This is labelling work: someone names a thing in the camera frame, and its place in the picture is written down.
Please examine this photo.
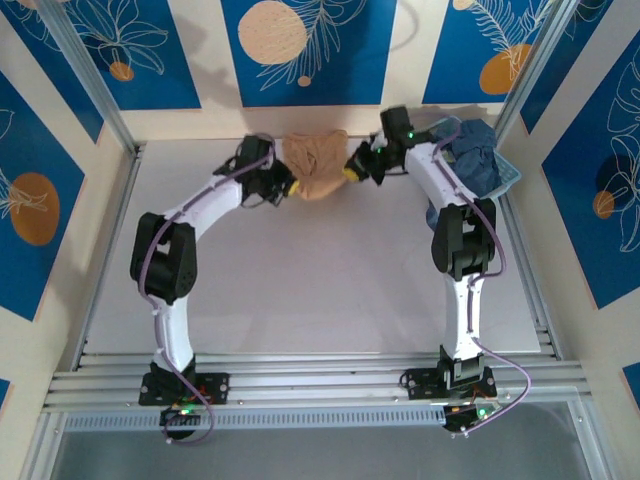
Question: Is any tan t-shirt with print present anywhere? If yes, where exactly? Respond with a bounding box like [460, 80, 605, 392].
[282, 129, 350, 202]

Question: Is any dark blue t-shirt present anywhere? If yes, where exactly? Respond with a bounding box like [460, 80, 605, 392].
[424, 118, 502, 231]

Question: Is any light blue perforated plastic basket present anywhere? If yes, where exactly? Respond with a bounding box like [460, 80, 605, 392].
[429, 115, 524, 199]

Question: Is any blue floral wall panel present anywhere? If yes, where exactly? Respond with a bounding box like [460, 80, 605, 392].
[0, 0, 203, 112]
[221, 0, 399, 108]
[541, 47, 640, 311]
[0, 69, 87, 322]
[422, 0, 564, 105]

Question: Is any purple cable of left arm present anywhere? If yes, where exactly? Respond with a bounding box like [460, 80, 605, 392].
[139, 132, 279, 446]

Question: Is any aluminium frame post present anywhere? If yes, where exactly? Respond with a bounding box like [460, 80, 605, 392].
[37, 0, 141, 154]
[485, 0, 586, 150]

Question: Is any aluminium side rail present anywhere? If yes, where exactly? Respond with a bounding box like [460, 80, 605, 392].
[492, 144, 560, 361]
[73, 144, 147, 371]

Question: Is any aluminium rail beam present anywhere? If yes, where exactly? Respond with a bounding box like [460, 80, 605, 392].
[42, 352, 596, 416]

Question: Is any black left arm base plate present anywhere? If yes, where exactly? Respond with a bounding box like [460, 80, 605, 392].
[138, 372, 231, 407]

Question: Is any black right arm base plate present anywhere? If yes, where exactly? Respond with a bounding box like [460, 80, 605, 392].
[402, 367, 499, 401]

